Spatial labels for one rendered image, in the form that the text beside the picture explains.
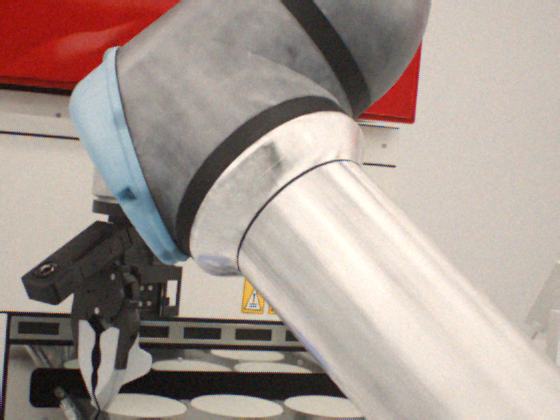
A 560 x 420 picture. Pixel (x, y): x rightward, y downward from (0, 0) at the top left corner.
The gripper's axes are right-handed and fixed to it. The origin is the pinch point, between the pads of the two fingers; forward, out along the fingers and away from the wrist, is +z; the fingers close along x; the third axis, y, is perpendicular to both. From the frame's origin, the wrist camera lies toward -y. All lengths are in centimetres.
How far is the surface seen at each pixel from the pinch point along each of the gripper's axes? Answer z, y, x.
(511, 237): -9, 207, 69
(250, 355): -2.4, 23.7, 0.9
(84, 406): 1.3, 0.2, 2.0
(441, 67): -54, 183, 83
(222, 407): 1.3, 13.2, -5.1
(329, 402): 1.3, 26.2, -9.4
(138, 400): 1.3, 7.1, 1.5
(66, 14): -38.9, 0.1, 9.9
